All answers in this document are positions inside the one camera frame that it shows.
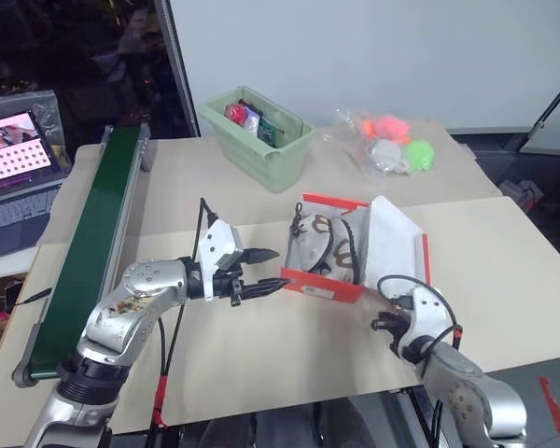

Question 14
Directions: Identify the orange shoe box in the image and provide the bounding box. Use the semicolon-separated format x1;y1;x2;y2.
279;190;433;305

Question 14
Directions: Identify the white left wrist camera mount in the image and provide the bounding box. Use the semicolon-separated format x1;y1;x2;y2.
196;217;245;301

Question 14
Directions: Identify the purple packet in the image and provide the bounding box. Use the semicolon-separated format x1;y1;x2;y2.
238;97;263;123

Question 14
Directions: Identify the pink plush toy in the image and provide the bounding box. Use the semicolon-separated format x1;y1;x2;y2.
372;115;412;144

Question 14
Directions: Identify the dark green packet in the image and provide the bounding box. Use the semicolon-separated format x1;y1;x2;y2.
258;116;287;148

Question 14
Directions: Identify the red floor tape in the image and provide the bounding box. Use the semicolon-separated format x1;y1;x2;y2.
538;374;560;442

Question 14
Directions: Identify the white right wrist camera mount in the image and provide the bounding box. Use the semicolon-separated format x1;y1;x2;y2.
398;286;450;357

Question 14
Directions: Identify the black and red floor device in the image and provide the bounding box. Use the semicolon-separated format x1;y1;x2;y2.
498;178;545;212

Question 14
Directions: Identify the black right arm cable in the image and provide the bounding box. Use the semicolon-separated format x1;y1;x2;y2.
376;274;466;444

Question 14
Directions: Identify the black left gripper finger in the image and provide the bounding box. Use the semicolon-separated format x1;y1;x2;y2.
241;247;281;266
241;277;290;301

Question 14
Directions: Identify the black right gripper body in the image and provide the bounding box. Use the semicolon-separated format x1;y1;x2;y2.
383;309;413;350

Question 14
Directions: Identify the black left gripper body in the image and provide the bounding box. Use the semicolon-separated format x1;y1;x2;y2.
211;263;250;308

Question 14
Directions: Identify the grey laptop with pink screen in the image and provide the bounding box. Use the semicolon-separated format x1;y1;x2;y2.
0;108;64;263

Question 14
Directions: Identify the green plush toy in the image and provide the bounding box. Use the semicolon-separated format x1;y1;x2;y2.
400;138;437;174

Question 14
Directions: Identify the pale green plastic bin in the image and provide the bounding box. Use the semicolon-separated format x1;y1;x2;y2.
199;85;316;194

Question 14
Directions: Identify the clear plastic bag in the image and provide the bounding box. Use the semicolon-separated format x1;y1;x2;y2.
323;107;442;182

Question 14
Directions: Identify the white plush toy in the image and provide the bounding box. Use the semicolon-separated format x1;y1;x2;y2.
370;138;410;175

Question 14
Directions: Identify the green conveyor belt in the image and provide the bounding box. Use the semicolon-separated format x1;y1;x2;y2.
11;122;152;389

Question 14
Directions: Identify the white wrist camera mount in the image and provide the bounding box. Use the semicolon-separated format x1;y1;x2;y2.
196;217;245;301
398;286;450;357

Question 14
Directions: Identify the grey slanted metal frame bar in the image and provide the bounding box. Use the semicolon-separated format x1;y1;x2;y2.
519;68;560;155

